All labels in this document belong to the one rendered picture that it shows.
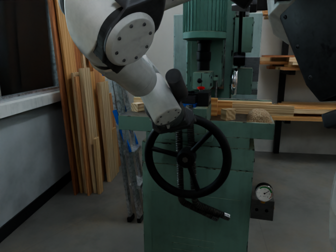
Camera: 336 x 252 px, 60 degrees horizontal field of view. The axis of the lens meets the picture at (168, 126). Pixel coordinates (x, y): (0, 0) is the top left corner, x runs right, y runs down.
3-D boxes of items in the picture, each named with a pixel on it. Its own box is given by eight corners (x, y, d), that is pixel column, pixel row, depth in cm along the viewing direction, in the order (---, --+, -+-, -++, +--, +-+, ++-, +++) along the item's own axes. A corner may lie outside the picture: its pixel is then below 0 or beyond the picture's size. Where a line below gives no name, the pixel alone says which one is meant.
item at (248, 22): (233, 52, 133) (234, 17, 129) (233, 52, 141) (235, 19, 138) (252, 52, 131) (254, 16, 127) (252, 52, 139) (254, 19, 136)
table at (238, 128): (107, 135, 110) (106, 120, 109) (136, 119, 139) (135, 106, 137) (277, 148, 95) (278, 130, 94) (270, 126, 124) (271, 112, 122)
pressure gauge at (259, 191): (254, 205, 105) (255, 184, 103) (253, 200, 108) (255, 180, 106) (272, 207, 103) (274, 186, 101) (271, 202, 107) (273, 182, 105)
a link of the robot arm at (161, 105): (159, 137, 70) (146, 122, 59) (141, 101, 73) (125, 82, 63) (201, 113, 69) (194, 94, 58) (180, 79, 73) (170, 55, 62)
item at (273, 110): (144, 109, 131) (144, 100, 130) (145, 108, 133) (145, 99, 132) (293, 116, 115) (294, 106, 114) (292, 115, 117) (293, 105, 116)
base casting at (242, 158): (140, 161, 120) (140, 140, 117) (173, 129, 174) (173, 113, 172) (254, 172, 109) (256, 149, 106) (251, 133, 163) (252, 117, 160)
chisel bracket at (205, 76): (192, 93, 119) (192, 72, 117) (197, 89, 133) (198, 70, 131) (210, 93, 117) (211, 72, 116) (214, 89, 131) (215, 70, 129)
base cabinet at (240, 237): (143, 305, 136) (139, 162, 119) (172, 234, 190) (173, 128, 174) (242, 328, 125) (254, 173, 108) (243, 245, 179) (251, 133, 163)
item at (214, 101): (179, 114, 119) (179, 97, 118) (180, 113, 121) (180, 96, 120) (216, 116, 116) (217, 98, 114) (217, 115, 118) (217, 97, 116)
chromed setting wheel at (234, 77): (229, 97, 127) (231, 68, 125) (231, 93, 139) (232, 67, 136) (236, 97, 127) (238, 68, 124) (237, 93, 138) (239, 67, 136)
